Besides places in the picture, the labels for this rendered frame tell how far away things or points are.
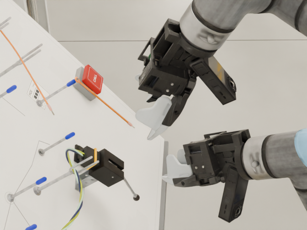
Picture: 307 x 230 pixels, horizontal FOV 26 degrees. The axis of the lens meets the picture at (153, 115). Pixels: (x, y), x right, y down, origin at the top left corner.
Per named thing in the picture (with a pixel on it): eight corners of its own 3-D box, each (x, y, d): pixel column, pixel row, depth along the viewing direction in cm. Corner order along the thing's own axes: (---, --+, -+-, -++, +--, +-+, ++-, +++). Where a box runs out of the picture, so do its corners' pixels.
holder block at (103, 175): (108, 187, 126) (124, 179, 125) (87, 174, 123) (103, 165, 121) (108, 169, 129) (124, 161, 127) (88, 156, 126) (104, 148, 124)
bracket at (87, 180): (83, 194, 128) (102, 184, 125) (74, 189, 126) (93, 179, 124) (84, 175, 131) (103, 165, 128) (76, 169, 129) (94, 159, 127)
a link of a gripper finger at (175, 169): (156, 154, 129) (193, 148, 123) (165, 183, 130) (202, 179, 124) (146, 159, 127) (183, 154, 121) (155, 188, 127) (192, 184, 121)
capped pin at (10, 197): (6, 193, 111) (42, 173, 107) (13, 194, 112) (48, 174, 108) (7, 201, 111) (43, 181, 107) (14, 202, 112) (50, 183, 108)
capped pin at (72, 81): (42, 107, 130) (82, 82, 125) (36, 106, 128) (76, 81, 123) (40, 100, 130) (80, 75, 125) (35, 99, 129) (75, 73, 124)
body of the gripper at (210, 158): (202, 134, 126) (255, 125, 118) (214, 177, 127) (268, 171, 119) (178, 145, 120) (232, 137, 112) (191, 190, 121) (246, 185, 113)
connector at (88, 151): (98, 173, 124) (105, 168, 123) (78, 163, 121) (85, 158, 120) (98, 159, 126) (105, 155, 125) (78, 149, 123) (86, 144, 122)
